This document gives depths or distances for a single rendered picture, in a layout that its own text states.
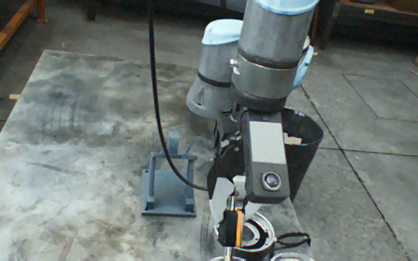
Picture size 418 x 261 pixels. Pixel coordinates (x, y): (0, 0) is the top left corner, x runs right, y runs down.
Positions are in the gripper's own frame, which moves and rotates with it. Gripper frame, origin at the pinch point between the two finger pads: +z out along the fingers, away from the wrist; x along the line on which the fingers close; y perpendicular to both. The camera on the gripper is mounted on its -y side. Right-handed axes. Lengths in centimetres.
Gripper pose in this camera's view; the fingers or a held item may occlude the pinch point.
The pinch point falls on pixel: (231, 220)
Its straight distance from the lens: 65.2
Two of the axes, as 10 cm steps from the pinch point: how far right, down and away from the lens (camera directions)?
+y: -1.2, -5.3, 8.4
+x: -9.8, -0.8, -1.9
